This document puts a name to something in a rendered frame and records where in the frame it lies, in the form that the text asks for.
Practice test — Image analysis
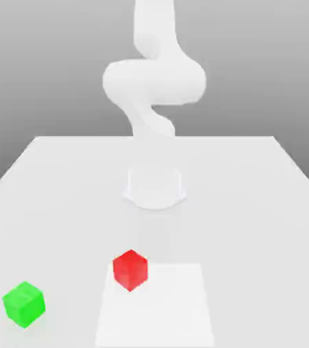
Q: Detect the small red cube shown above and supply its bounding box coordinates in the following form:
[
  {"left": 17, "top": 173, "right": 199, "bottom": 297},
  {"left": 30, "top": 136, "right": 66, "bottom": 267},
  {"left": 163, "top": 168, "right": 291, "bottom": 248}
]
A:
[{"left": 112, "top": 249, "right": 149, "bottom": 292}]

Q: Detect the small green cube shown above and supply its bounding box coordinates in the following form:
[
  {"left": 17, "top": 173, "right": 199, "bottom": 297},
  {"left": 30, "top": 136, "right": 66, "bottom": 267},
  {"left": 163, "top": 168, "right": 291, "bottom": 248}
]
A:
[{"left": 1, "top": 281, "right": 46, "bottom": 329}]

